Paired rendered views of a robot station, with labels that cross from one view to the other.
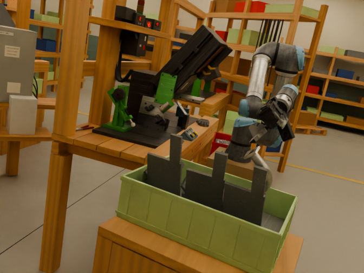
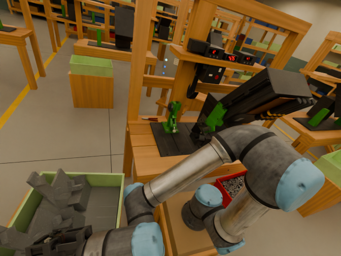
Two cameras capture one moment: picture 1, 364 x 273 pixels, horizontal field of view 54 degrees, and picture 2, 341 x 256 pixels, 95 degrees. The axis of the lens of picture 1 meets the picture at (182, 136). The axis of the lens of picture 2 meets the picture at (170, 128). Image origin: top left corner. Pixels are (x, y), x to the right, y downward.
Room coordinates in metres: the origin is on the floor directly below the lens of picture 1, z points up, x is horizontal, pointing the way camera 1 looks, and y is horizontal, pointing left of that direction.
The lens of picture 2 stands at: (1.44, -0.49, 1.76)
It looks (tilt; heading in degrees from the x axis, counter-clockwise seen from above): 36 degrees down; 50
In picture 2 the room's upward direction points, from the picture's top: 16 degrees clockwise
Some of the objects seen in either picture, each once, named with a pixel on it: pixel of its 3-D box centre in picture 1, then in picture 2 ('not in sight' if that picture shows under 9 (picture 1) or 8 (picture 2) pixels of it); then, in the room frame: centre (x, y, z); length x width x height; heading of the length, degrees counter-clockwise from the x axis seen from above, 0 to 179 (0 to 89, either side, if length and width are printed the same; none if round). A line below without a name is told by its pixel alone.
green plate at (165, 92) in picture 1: (167, 88); (218, 116); (2.45, 0.16, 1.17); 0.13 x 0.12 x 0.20; 167
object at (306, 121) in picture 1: (298, 121); not in sight; (8.77, -2.75, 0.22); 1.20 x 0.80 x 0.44; 118
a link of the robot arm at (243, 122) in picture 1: (245, 129); (206, 200); (1.91, -0.33, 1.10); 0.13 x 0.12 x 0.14; 82
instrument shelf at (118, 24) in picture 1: (135, 29); (223, 60); (2.59, 0.46, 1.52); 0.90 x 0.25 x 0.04; 167
